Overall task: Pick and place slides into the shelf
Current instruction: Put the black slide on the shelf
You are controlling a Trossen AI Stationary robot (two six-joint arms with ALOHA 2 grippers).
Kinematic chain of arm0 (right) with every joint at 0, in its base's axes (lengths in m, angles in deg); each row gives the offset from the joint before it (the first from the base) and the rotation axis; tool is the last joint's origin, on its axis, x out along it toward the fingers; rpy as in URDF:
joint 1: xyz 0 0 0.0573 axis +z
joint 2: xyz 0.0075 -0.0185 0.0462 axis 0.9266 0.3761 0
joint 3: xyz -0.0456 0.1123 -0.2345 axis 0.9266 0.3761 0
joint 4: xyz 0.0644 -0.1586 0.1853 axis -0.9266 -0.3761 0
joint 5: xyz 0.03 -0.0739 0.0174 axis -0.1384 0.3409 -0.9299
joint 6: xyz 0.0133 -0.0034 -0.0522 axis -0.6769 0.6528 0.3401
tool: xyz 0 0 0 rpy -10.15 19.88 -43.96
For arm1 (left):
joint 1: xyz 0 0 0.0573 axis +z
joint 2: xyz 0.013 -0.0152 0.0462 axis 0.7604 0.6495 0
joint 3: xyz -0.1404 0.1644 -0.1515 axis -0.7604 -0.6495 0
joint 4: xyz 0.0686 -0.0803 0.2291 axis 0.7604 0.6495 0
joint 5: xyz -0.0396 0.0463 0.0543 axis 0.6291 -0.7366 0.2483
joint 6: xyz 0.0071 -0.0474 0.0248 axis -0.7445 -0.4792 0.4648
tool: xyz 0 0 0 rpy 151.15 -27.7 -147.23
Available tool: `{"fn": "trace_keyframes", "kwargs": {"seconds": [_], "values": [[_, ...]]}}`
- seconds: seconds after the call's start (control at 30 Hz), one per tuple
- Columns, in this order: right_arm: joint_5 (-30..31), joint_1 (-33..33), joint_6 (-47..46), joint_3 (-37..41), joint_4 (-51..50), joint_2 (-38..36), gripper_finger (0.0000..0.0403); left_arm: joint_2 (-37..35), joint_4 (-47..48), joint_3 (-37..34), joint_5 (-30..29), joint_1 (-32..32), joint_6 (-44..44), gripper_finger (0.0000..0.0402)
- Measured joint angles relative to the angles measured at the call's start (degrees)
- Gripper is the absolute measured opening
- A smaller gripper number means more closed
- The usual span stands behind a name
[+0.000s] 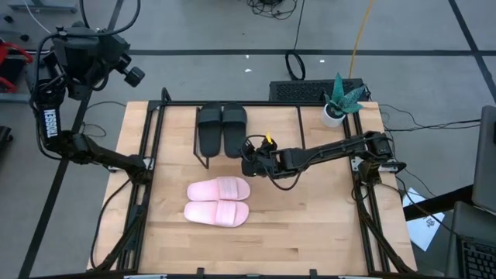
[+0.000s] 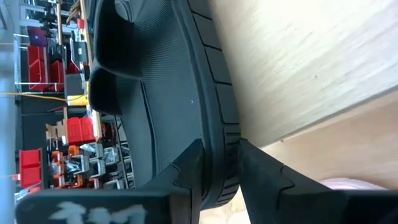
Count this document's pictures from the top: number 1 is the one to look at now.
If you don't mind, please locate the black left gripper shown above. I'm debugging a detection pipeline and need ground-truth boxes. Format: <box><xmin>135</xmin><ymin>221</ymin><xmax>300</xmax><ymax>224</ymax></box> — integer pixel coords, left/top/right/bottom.
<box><xmin>52</xmin><ymin>22</ymin><xmax>146</xmax><ymax>100</ymax></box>

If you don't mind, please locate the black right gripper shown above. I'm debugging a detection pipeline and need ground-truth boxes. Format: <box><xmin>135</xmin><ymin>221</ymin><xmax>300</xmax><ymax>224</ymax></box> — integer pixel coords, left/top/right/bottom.
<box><xmin>239</xmin><ymin>134</ymin><xmax>280</xmax><ymax>179</ymax></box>

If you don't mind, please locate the black slide sandal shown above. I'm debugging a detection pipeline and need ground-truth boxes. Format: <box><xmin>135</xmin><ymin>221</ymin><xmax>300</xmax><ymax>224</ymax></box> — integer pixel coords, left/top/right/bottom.
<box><xmin>198</xmin><ymin>102</ymin><xmax>224</xmax><ymax>158</ymax></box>
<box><xmin>222</xmin><ymin>102</ymin><xmax>248</xmax><ymax>159</ymax></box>

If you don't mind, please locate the pink slide sandal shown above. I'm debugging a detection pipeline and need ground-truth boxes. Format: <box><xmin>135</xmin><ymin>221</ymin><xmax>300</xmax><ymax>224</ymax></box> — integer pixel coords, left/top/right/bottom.
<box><xmin>183</xmin><ymin>199</ymin><xmax>250</xmax><ymax>229</ymax></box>
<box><xmin>187</xmin><ymin>176</ymin><xmax>251</xmax><ymax>202</ymax></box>

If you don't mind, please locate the red cart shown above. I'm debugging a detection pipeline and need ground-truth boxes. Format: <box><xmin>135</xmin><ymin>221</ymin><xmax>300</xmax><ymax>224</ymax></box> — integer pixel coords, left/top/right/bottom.
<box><xmin>0</xmin><ymin>41</ymin><xmax>34</xmax><ymax>105</ymax></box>

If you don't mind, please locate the green plant in white pot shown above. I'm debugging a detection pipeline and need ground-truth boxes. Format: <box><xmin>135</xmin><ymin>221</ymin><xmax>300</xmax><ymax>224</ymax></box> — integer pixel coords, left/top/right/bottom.
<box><xmin>321</xmin><ymin>72</ymin><xmax>367</xmax><ymax>129</ymax></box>

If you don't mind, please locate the black equipment piece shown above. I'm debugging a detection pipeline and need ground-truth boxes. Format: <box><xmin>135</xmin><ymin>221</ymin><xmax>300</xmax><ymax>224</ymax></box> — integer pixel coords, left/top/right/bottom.
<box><xmin>0</xmin><ymin>126</ymin><xmax>14</xmax><ymax>156</ymax></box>

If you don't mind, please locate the white paper sheet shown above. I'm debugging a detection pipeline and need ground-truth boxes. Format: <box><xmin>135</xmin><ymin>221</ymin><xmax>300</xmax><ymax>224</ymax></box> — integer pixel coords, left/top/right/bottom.
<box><xmin>401</xmin><ymin>188</ymin><xmax>446</xmax><ymax>252</ymax></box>

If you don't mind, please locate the black table leg bar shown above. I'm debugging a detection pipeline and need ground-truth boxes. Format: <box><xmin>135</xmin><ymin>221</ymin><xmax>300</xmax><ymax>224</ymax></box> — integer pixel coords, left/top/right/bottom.
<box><xmin>402</xmin><ymin>184</ymin><xmax>474</xmax><ymax>222</ymax></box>

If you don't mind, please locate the grey monitor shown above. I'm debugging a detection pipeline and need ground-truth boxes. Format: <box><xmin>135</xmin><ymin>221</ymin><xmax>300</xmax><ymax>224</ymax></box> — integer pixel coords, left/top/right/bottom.
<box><xmin>471</xmin><ymin>105</ymin><xmax>496</xmax><ymax>216</ymax></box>

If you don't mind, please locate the black laptop keyboard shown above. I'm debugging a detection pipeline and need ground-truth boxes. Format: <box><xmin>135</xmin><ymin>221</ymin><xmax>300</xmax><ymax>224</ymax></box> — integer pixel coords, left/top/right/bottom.
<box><xmin>445</xmin><ymin>201</ymin><xmax>496</xmax><ymax>279</ymax></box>

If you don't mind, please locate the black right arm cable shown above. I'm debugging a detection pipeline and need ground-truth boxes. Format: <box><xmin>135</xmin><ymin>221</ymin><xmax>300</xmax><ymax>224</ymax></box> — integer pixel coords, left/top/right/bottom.
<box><xmin>267</xmin><ymin>162</ymin><xmax>308</xmax><ymax>192</ymax></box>

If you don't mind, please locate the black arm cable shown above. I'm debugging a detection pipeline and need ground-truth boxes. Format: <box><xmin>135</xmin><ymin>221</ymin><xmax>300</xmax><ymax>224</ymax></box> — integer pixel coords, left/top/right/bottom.
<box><xmin>79</xmin><ymin>0</ymin><xmax>142</xmax><ymax>38</ymax></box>
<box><xmin>267</xmin><ymin>162</ymin><xmax>308</xmax><ymax>192</ymax></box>

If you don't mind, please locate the wooden shelf with black frame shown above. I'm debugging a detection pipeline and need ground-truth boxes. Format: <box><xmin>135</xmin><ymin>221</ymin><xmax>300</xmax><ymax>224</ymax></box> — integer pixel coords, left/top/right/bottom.
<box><xmin>192</xmin><ymin>103</ymin><xmax>307</xmax><ymax>170</ymax></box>

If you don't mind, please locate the white cable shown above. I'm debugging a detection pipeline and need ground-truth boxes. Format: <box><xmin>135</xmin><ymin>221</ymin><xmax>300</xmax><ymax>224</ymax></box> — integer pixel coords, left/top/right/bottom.
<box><xmin>22</xmin><ymin>0</ymin><xmax>51</xmax><ymax>34</ymax></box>

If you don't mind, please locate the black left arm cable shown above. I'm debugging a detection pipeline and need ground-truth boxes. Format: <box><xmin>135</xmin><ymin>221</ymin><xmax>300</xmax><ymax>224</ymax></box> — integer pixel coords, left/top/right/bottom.
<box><xmin>79</xmin><ymin>0</ymin><xmax>142</xmax><ymax>38</ymax></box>

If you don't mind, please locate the black coiled cable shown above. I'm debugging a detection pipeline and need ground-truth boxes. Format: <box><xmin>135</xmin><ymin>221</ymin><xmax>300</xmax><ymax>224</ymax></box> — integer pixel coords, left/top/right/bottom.
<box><xmin>284</xmin><ymin>0</ymin><xmax>307</xmax><ymax>81</ymax></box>

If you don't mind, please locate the black metal rig frame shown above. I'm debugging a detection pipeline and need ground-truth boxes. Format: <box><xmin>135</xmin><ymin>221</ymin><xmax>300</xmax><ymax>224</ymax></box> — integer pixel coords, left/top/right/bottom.
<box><xmin>87</xmin><ymin>87</ymin><xmax>418</xmax><ymax>279</ymax></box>

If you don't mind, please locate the black cable tangle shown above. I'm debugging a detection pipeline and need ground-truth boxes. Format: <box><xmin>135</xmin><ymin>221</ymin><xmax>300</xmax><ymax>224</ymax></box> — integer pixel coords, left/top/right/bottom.
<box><xmin>246</xmin><ymin>0</ymin><xmax>298</xmax><ymax>20</ymax></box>

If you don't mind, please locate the yellow cable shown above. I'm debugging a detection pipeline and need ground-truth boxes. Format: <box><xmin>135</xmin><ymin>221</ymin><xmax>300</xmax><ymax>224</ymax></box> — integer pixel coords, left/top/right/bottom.
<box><xmin>347</xmin><ymin>0</ymin><xmax>376</xmax><ymax>78</ymax></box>

